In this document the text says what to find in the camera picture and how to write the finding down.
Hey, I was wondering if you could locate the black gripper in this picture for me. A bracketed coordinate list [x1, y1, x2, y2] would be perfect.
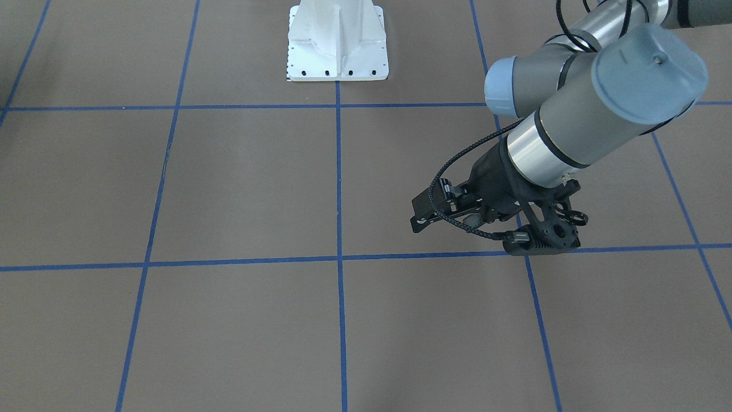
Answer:
[411, 140, 541, 233]

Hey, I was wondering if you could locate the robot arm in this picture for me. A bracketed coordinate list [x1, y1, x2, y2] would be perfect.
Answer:
[410, 1, 730, 245]

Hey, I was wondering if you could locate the brown table mat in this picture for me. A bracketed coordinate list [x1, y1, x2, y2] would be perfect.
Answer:
[2, 1, 730, 411]

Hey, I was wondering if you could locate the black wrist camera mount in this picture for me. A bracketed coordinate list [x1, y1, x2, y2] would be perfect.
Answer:
[503, 179, 588, 256]

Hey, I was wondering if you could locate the white pedestal base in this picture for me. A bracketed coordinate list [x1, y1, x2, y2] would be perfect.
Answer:
[286, 1, 389, 82]

